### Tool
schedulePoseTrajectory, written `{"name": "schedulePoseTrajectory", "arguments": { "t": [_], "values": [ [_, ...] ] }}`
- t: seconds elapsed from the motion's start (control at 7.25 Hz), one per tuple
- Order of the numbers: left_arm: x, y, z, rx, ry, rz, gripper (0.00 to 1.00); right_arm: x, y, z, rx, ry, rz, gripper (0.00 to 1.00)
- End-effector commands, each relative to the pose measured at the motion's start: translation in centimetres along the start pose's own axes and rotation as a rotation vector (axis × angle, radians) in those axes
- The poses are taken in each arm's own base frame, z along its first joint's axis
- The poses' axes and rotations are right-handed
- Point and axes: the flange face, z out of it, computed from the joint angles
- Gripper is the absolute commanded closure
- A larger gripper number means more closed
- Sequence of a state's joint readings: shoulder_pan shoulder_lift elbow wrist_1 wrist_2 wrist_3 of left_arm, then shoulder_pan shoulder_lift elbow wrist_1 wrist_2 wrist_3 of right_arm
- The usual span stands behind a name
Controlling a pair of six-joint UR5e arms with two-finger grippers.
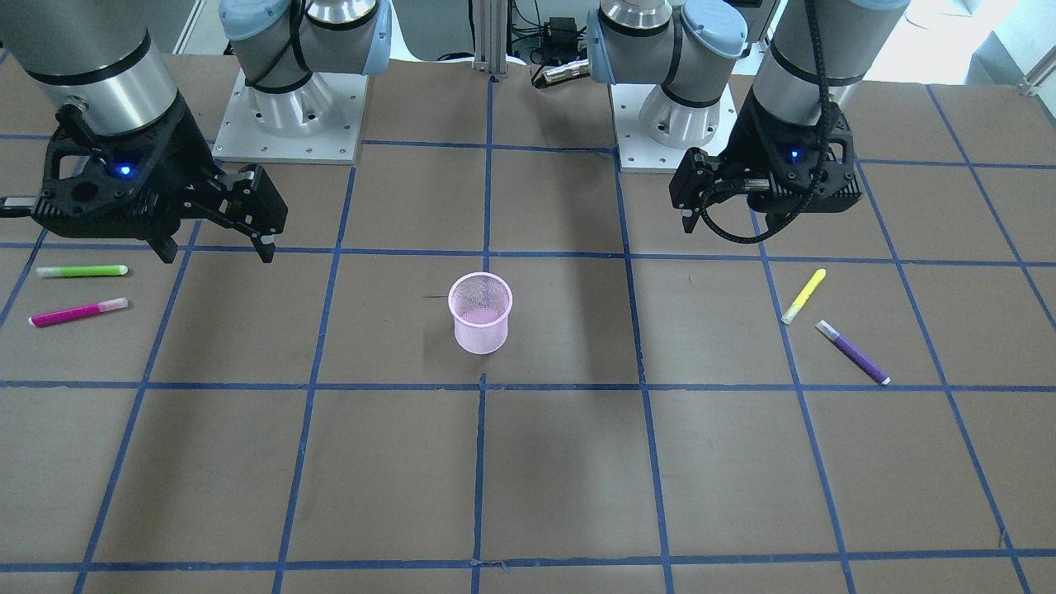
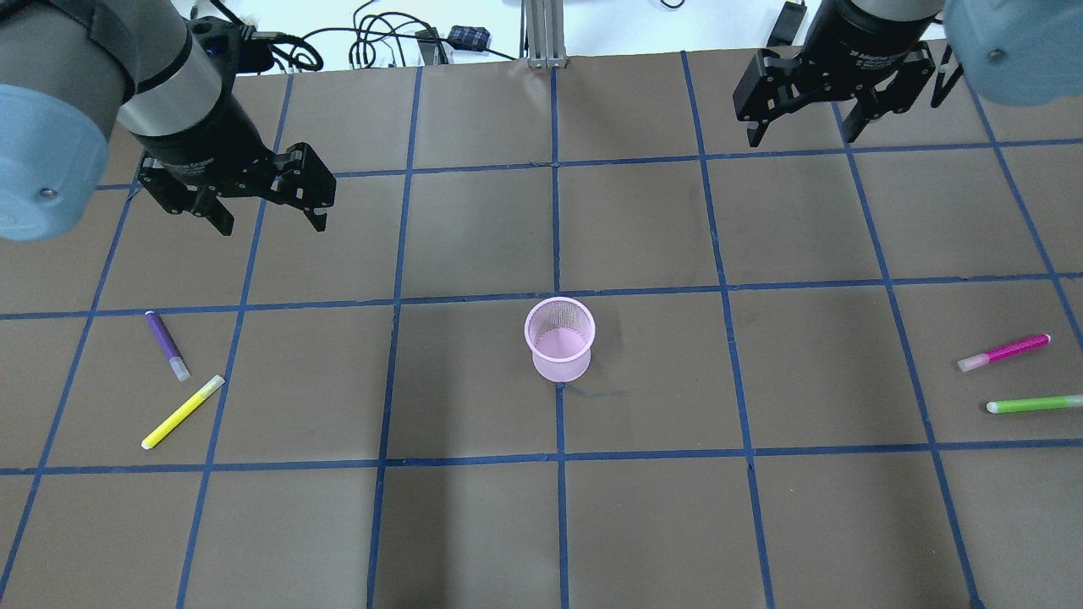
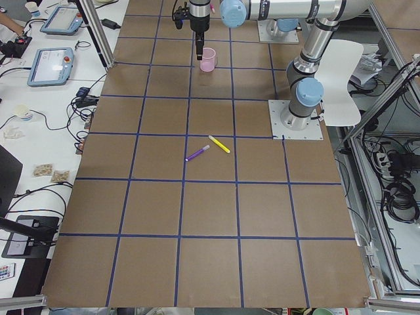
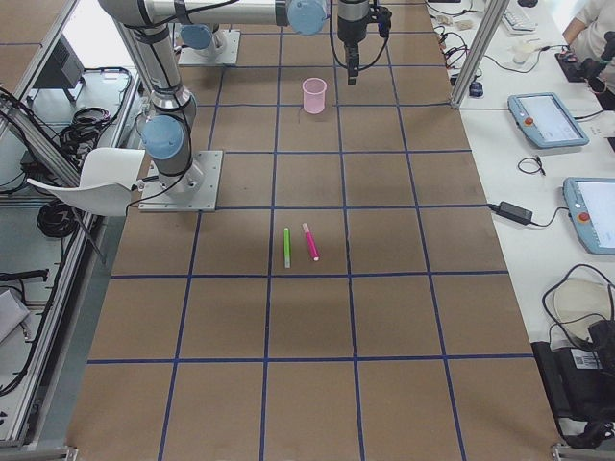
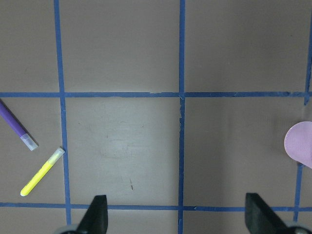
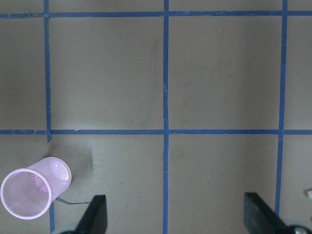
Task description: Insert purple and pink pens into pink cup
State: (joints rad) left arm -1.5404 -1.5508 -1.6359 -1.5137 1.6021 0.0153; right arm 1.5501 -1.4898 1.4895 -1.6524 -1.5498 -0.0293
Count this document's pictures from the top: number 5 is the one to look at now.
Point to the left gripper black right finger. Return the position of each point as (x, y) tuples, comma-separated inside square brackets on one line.
[(261, 219)]

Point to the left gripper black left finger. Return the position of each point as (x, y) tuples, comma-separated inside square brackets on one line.
[(95, 220)]

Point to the purple highlighter pen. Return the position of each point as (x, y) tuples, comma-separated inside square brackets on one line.
[(17, 127)]

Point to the pink mesh pen cup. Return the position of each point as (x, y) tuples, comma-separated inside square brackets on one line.
[(298, 143)]

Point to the yellow highlighter pen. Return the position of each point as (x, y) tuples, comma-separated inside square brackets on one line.
[(40, 174)]

